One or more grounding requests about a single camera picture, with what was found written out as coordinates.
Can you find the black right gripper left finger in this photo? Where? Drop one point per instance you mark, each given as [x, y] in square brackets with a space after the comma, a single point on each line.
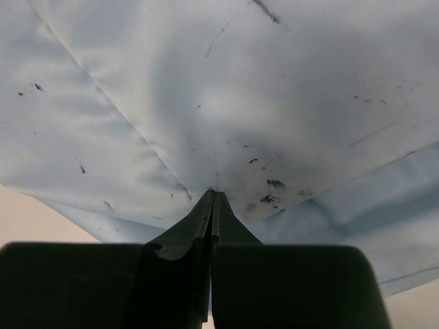
[163, 283]

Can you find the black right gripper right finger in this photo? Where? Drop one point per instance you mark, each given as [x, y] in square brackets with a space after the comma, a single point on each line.
[254, 285]

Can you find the light blue pillowcase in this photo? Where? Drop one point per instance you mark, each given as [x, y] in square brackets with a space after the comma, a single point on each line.
[317, 119]

